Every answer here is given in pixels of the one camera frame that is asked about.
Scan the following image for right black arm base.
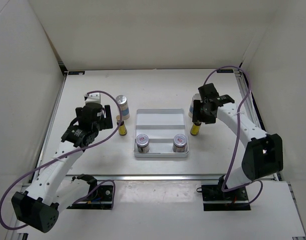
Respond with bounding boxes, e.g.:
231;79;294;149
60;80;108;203
196;184;251;212

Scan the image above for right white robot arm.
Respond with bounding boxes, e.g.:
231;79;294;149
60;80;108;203
192;83;284;200

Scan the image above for small yellow bottle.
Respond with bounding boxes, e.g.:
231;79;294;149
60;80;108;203
116;115;127;136
190;121;202;136

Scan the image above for tall white shaker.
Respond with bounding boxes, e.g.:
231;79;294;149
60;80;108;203
116;95;130;120
188;93;201;118

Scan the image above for right black corner label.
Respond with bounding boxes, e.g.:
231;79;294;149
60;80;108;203
216;69;234;74

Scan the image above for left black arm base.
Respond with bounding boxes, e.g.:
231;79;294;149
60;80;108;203
71;174;116;210

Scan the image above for dark spice jar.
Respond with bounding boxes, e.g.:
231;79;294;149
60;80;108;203
172;134;188;153
135;134;150;153

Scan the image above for black corner label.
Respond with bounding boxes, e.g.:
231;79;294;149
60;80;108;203
216;69;234;74
68;71;85;76

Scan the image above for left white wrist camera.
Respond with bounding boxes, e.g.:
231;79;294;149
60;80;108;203
84;92;101;106

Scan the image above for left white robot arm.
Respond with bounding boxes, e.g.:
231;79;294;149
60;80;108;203
11;102;113;233

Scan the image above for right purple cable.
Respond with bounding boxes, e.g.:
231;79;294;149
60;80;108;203
204;65;264;208

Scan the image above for white divided tray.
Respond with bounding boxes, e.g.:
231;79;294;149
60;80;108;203
134;108;189;159

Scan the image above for left black corner label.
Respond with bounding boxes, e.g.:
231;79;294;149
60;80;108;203
68;71;85;76

